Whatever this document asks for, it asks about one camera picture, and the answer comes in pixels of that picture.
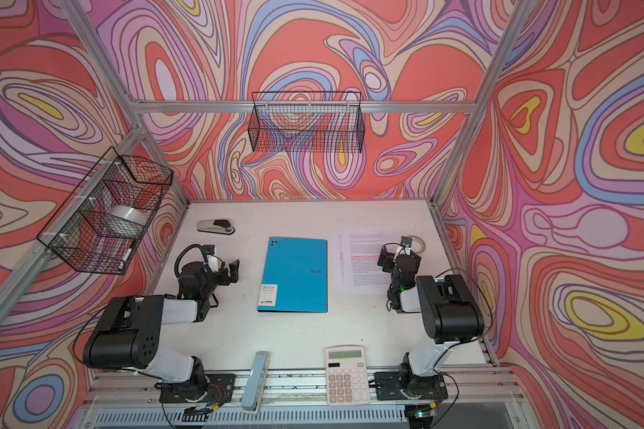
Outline printed paper sheet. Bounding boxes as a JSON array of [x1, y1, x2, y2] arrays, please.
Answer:
[[332, 229, 399, 296]]

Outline blue folder black inside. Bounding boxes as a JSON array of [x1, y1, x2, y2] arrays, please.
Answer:
[[257, 237, 328, 314]]

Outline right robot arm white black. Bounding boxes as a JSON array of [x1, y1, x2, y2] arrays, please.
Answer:
[[374, 246, 485, 403]]

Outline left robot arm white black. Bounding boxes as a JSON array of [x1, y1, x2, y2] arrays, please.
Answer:
[[82, 259, 240, 406]]

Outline clear tape roll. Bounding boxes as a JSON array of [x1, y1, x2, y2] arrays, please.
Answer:
[[406, 235, 427, 255]]

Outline grey black stapler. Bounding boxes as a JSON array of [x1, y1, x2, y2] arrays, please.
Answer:
[[196, 219, 235, 235]]

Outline marker pen in basket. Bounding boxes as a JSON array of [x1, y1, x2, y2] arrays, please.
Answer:
[[118, 246, 134, 273]]

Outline grey tape roll in basket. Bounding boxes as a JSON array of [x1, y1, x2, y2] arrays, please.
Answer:
[[108, 205, 148, 225]]

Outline light blue eraser bar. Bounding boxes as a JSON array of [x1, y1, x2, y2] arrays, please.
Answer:
[[241, 350, 270, 414]]

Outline pink white calculator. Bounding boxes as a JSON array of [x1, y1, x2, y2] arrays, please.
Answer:
[[325, 346, 370, 407]]

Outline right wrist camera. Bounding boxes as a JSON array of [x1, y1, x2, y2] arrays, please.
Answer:
[[399, 236, 413, 252]]

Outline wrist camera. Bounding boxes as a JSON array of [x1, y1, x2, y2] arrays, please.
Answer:
[[200, 244, 218, 263], [399, 236, 413, 252]]

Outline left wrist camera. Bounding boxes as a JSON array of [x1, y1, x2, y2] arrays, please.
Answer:
[[200, 244, 218, 263]]

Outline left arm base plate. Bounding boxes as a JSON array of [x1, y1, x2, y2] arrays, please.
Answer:
[[155, 373, 236, 405]]

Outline black wire basket left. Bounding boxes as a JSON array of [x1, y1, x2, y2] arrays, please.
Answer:
[[37, 148, 174, 275]]

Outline black wire basket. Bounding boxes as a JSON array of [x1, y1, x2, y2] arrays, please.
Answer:
[[37, 148, 174, 275], [248, 90, 365, 154]]

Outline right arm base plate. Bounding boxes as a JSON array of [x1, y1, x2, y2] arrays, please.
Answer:
[[374, 371, 448, 403]]

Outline black wire basket back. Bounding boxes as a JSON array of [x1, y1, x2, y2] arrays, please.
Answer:
[[248, 90, 365, 154]]

